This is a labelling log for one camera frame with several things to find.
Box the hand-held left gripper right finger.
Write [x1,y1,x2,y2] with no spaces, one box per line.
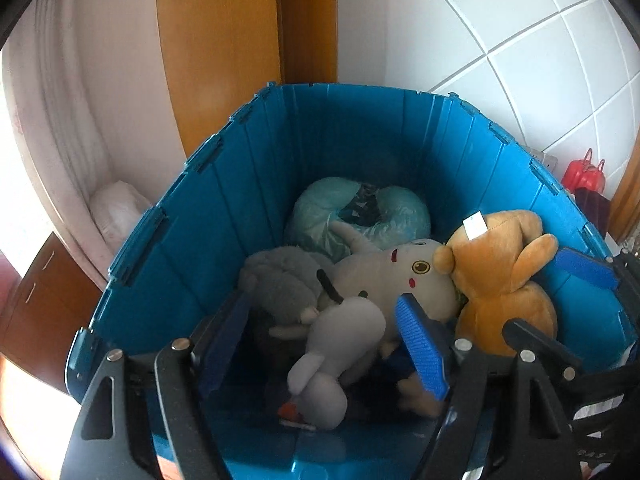
[394,294,581,480]

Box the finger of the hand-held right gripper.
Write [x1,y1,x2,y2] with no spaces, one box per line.
[502,319,626,401]
[552,247,640,301]

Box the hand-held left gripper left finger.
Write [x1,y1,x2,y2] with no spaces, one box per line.
[60,287,253,480]

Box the brown teddy bear plush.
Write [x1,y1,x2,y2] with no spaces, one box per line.
[432,209,560,358]

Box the blue plastic storage bin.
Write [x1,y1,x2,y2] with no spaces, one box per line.
[65,80,631,480]

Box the tan plush toy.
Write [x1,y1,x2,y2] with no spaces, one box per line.
[397,372,443,418]

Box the dark maroon bag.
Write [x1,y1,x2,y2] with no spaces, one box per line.
[574,187,612,236]

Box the light grey plush toy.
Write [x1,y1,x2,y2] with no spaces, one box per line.
[270,295,388,431]

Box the grey yellow-eyed plush toy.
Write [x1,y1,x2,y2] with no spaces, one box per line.
[315,220,461,326]

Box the grey fluffy plush toy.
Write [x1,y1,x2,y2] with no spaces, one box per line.
[237,246,336,326]

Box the red bag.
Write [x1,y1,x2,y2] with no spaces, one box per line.
[561,147,607,193]

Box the white pillow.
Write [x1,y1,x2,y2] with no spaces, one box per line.
[89,180,153,256]

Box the brown wooden cabinet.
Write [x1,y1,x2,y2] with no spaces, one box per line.
[0,232,101,396]

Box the wooden wardrobe panel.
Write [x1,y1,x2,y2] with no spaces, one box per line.
[155,0,338,158]

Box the white curtain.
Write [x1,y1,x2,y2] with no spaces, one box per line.
[0,0,166,291]

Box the wooden door frame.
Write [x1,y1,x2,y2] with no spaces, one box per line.
[607,125,640,241]

